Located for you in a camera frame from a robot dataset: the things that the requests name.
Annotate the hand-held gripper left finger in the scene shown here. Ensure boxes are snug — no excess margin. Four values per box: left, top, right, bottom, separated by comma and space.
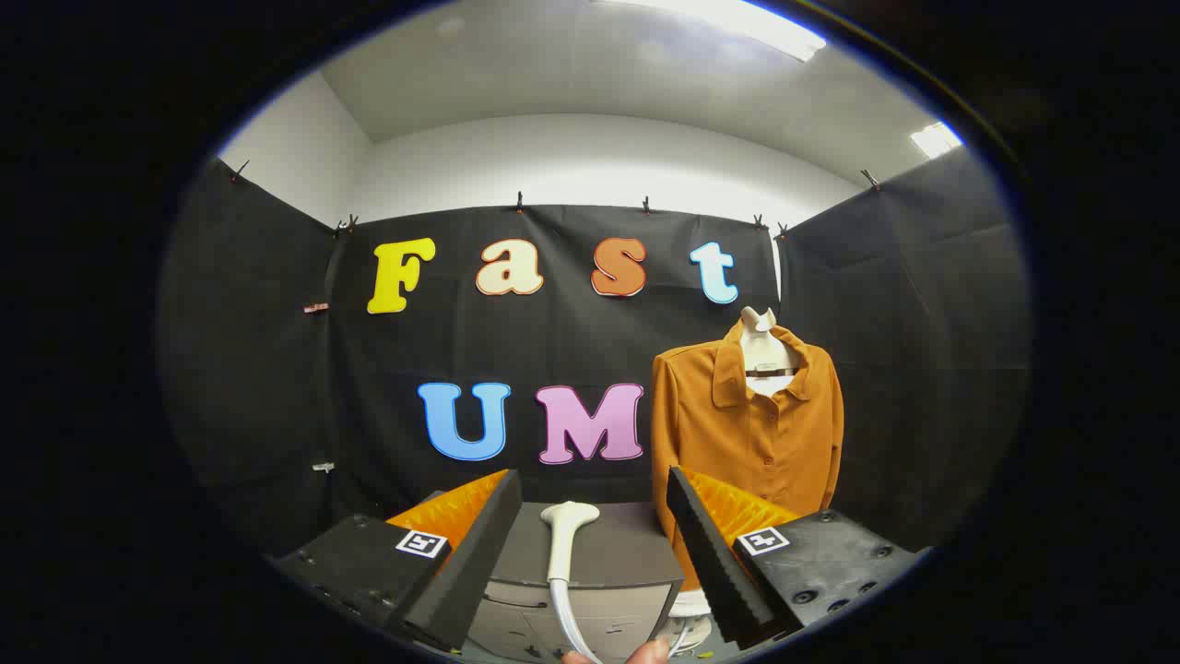
272, 468, 524, 654

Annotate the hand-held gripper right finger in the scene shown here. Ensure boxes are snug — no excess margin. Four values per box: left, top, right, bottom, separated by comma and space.
666, 466, 923, 651

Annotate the orange button shirt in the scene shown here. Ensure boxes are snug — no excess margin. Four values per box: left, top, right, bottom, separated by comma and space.
651, 318, 845, 591

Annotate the grey cabinet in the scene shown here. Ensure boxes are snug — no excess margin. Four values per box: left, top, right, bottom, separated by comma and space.
461, 503, 685, 664

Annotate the white mannequin hanger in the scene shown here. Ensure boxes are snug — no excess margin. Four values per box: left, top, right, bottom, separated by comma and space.
739, 307, 801, 397

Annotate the black backdrop cloth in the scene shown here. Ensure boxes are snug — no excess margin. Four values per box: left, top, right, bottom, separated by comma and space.
157, 148, 1032, 573

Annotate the row of black clips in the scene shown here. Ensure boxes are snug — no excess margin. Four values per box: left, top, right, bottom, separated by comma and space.
230, 161, 881, 241

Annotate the small ceiling light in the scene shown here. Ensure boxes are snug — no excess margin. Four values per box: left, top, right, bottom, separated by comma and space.
910, 122, 964, 160

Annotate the long ceiling light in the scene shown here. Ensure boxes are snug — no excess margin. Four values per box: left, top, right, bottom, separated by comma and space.
599, 0, 828, 63

